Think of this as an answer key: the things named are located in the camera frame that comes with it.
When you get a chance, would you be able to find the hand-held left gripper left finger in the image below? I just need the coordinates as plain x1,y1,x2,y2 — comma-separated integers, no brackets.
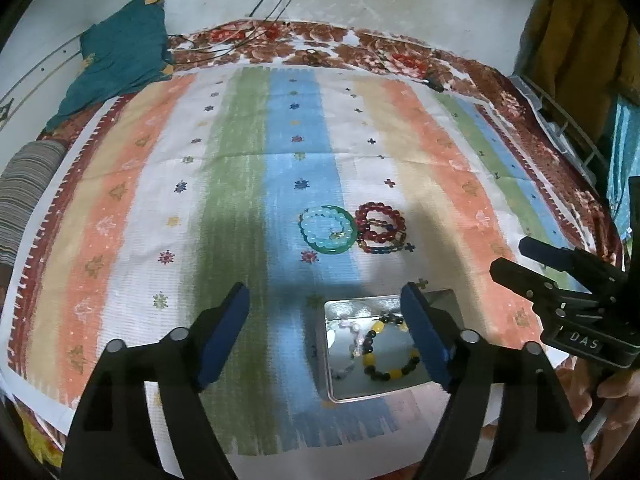
60,282,251,480

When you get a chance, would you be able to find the multicolour bead bracelet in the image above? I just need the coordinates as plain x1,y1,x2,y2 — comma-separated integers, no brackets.
357,222,408,256

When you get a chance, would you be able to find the white and pink bead bracelet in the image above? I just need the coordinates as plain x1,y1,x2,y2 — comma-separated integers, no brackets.
331,319,372,381

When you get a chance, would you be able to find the green jade bangle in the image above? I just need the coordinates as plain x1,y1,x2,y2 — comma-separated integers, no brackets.
299,205,357,255

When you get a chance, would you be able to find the teal cloth with yellow trim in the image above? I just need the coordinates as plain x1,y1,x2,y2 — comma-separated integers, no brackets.
45,0,175,131

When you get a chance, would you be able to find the light blue bead bracelet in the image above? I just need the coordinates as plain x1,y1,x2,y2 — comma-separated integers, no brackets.
301,207,351,246

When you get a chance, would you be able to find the dark red bead bracelet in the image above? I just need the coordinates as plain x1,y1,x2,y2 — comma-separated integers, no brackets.
355,201,405,232

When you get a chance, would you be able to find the silver metal tin box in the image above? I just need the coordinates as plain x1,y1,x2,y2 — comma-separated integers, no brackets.
322,287,461,403

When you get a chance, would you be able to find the colourful striped cloth mat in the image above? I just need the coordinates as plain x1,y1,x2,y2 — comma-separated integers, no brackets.
2,65,608,466

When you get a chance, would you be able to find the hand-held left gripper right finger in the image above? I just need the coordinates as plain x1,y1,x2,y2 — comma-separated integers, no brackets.
400,281,591,480

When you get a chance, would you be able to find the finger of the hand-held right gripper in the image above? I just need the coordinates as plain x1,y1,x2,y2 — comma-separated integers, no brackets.
520,236,626,291
490,258,568,311

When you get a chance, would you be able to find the yellow and black bead bracelet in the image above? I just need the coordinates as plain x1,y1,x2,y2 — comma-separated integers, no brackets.
361,312,424,383

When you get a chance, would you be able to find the person's right hand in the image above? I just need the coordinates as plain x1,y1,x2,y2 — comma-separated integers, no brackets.
597,367,640,438

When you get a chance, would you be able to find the yellow hanging garment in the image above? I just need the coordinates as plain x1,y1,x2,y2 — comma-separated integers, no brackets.
520,0,632,106

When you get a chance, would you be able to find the teal patterned curtain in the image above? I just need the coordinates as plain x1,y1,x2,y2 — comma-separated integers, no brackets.
605,94,640,233

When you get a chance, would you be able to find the white plastic basket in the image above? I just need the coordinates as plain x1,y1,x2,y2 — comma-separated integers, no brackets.
509,75,608,183

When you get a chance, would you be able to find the grey striped pillow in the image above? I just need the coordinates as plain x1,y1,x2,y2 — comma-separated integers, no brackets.
0,140,68,281

